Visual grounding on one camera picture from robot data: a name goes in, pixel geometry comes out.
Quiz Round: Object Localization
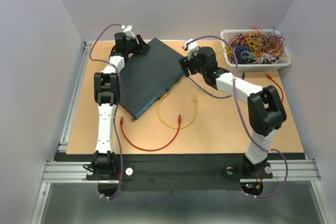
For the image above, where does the dark blue network switch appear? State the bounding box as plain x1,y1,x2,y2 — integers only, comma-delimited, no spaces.
120,38,183,121

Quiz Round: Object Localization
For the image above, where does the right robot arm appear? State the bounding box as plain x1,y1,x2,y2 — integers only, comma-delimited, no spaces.
179,45,287,177

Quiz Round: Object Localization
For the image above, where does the red patch cable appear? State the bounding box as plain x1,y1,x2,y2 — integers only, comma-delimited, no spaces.
120,115,182,152
265,73,285,103

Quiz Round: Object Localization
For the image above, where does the tangled colourful wire bundle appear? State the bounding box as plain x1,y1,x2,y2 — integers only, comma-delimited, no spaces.
222,26,291,65

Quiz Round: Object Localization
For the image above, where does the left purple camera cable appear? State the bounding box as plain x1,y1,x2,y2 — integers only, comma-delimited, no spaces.
89,24,124,201

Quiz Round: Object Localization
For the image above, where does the aluminium left side rail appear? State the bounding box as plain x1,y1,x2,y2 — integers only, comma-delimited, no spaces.
57,41,92,153

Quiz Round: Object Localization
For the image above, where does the white plastic basket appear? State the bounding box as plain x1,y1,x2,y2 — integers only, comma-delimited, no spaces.
220,27,292,72

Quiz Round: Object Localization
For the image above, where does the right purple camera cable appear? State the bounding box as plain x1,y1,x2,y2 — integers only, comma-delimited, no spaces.
185,35,289,199

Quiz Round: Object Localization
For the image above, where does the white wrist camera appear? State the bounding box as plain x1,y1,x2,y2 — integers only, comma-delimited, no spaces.
182,38,199,60
121,25,135,40

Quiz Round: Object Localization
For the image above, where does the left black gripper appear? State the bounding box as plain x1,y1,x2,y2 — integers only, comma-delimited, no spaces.
125,35,151,55

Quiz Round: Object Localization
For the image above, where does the aluminium front rail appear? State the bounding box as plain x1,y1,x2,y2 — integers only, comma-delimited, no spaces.
42,159,321,183

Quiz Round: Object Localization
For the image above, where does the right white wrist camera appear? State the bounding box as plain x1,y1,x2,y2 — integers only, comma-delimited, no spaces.
182,38,199,60

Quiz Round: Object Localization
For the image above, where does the yellow patch cable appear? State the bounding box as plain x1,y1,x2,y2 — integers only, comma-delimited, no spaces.
156,93,198,130

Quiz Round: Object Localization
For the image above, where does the purple camera cable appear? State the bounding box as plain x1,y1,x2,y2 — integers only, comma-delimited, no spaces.
89,24,124,201
185,35,289,199

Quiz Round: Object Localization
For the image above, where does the blue patch cable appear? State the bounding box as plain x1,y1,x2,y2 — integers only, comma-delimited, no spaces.
187,73,246,99

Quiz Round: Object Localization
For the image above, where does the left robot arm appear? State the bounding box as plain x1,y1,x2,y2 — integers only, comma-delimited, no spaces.
88,26,150,180

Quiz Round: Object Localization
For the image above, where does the black base mat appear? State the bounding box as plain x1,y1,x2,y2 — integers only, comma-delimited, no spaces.
86,154,273,191

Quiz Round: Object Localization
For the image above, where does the aluminium rail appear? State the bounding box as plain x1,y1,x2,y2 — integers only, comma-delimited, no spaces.
42,159,321,183
57,41,92,153

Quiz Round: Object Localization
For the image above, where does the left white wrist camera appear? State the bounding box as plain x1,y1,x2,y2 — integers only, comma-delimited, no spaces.
121,25,135,40

